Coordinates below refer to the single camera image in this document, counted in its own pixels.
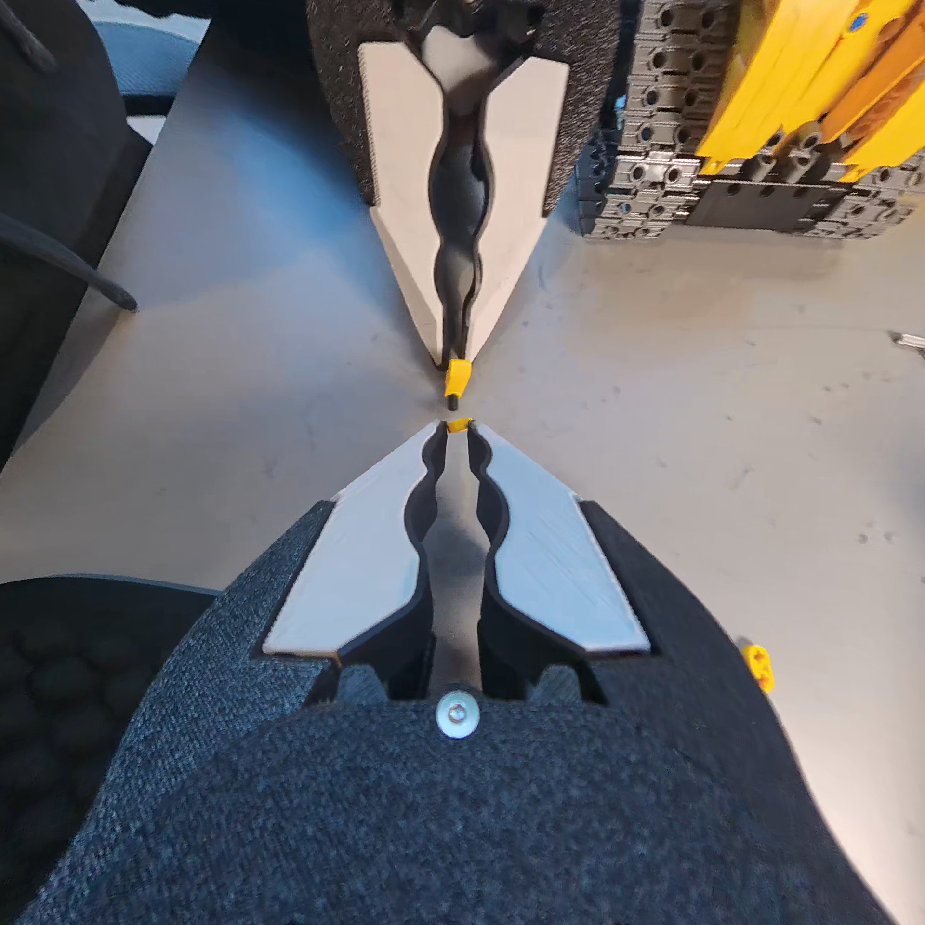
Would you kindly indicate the grey toy track belt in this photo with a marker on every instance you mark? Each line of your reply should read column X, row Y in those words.
column 874, row 209
column 650, row 144

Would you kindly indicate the pile of small building pieces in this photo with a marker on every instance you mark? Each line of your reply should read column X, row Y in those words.
column 909, row 343

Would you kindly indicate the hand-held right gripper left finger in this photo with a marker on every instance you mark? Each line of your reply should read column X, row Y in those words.
column 347, row 578

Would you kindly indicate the yellow short beam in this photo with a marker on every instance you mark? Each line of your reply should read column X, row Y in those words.
column 458, row 374

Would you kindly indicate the grey desk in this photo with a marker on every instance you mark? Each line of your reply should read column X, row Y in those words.
column 722, row 433

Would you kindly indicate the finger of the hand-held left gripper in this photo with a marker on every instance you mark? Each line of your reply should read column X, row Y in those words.
column 520, row 159
column 397, row 159

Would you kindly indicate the yellow building-block toy vehicle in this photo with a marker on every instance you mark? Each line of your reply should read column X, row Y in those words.
column 780, row 87

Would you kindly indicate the small yellow building piece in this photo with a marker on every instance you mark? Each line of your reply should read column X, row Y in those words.
column 757, row 661
column 459, row 425

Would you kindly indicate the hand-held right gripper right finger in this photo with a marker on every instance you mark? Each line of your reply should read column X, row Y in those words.
column 564, row 578

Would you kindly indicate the black quilted pad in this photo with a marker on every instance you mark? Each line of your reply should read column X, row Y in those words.
column 72, row 722

